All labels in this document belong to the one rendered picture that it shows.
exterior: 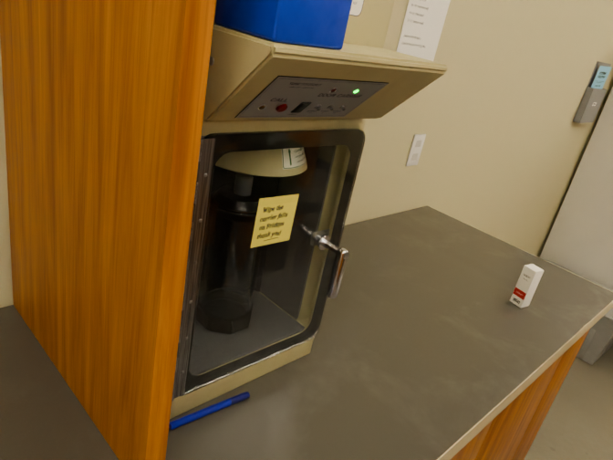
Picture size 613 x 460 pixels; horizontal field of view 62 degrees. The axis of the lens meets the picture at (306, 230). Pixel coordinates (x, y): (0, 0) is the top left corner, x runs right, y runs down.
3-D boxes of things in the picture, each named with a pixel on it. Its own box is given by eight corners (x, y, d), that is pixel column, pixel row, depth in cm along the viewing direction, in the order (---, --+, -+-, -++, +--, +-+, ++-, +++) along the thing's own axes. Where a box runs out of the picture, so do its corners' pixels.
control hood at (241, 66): (192, 115, 58) (202, 22, 54) (368, 114, 80) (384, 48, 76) (255, 148, 51) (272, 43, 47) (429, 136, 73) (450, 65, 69)
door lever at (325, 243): (318, 282, 88) (307, 286, 87) (330, 234, 85) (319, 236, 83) (340, 297, 85) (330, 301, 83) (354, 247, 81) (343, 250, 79)
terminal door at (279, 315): (170, 397, 75) (199, 133, 59) (314, 335, 96) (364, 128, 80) (172, 400, 75) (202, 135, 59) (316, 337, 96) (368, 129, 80)
